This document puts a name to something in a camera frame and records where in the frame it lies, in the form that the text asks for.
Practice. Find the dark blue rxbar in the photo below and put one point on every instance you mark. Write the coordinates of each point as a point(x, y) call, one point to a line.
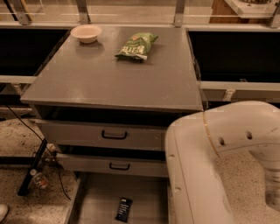
point(123, 210)

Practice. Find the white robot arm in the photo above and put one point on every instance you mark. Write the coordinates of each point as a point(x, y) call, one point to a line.
point(193, 142)

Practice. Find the grey drawer cabinet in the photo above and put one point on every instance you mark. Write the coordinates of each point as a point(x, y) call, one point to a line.
point(88, 84)

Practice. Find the middle grey drawer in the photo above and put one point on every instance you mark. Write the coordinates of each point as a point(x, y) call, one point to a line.
point(113, 165)

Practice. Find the top grey drawer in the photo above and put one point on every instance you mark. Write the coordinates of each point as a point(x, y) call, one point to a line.
point(104, 135)

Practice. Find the open bottom grey drawer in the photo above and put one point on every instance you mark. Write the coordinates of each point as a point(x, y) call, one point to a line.
point(98, 195)

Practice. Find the green kettle chips bag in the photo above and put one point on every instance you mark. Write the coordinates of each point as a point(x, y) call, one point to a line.
point(137, 46)

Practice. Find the white paper bowl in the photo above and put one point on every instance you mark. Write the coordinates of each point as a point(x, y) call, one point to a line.
point(86, 33)

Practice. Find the small clear bottle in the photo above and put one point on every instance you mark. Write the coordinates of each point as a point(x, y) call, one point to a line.
point(39, 179)

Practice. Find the black metal leg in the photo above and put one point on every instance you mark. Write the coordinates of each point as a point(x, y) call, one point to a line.
point(23, 190)

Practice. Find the white shoe tip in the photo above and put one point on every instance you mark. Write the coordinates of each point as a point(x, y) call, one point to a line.
point(4, 209)

